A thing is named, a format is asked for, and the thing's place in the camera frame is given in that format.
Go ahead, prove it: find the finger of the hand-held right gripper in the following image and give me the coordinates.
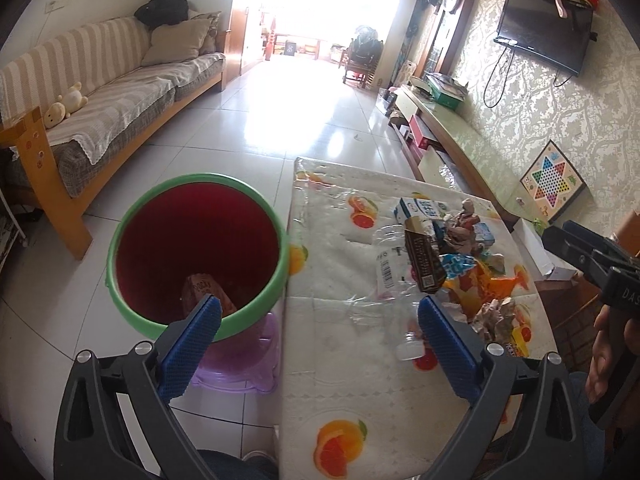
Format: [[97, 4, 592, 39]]
[[575, 255, 613, 291], [542, 220, 640, 268]]

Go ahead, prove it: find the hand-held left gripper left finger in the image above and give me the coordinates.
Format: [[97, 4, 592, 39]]
[[54, 294, 223, 480]]

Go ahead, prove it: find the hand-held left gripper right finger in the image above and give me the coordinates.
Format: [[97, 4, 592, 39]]
[[417, 295, 608, 480]]

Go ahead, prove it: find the green-rimmed red trash bin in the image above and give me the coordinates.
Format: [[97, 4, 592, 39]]
[[105, 173, 291, 343]]

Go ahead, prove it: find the person's right hand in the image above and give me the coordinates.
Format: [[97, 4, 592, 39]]
[[585, 304, 623, 406]]

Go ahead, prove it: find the white cardboard box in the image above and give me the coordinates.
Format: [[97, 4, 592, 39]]
[[512, 217, 581, 281]]

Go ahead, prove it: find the purple plastic stool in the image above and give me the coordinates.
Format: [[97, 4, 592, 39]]
[[192, 312, 281, 396]]

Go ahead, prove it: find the brown snack wrapper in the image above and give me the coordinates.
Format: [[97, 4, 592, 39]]
[[180, 272, 238, 318]]

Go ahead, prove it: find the crumpled paper ball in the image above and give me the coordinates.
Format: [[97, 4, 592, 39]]
[[472, 297, 531, 346]]

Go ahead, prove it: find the star checkers game board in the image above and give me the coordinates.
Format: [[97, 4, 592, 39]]
[[519, 140, 588, 223]]

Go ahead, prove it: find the brown drink carton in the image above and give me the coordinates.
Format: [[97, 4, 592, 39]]
[[404, 216, 447, 295]]

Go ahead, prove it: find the clear plastic bottle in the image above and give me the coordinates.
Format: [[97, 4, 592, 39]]
[[372, 225, 441, 361]]

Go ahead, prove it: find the fruit-print tablecloth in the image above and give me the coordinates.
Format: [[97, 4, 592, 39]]
[[277, 156, 561, 480]]

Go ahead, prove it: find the crumpled brown paper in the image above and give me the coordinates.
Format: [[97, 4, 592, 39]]
[[442, 199, 483, 256]]

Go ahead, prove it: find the white and blue milk carton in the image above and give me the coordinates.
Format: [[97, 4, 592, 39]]
[[392, 196, 451, 223]]

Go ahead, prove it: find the long low television cabinet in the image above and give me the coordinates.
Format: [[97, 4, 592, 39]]
[[387, 82, 596, 226]]

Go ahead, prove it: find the white board panel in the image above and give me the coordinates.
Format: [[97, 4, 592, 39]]
[[417, 149, 471, 191]]

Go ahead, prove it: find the red box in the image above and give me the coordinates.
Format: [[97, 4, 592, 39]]
[[407, 115, 443, 150]]

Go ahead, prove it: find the green flat box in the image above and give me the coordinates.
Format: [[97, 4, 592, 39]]
[[425, 72, 471, 111]]

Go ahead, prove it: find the wooden sofa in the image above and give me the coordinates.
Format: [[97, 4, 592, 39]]
[[0, 10, 228, 261]]

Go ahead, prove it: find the striped beige sofa cover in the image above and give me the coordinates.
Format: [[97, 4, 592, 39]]
[[0, 15, 226, 166]]

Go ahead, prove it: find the round yellow plush toy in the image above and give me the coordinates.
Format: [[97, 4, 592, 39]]
[[42, 102, 68, 128]]

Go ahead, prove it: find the cream plush bear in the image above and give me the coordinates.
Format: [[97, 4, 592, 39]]
[[57, 82, 90, 118]]

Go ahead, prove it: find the wooden chair with clutter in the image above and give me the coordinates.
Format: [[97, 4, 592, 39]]
[[342, 25, 383, 91]]

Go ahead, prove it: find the wooden door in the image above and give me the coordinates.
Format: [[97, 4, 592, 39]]
[[222, 7, 251, 92]]

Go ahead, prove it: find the plain beige pillow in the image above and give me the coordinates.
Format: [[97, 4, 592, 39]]
[[141, 19, 213, 67]]

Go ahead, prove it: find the patterned pillow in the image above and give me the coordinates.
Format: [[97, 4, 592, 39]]
[[190, 10, 222, 56]]

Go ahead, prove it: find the black bag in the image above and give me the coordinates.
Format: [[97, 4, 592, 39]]
[[134, 0, 190, 28]]

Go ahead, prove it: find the black television cable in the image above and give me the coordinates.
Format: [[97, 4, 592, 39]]
[[482, 42, 516, 108]]

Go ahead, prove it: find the wall-mounted black television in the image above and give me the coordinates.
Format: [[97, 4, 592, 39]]
[[495, 0, 596, 77]]

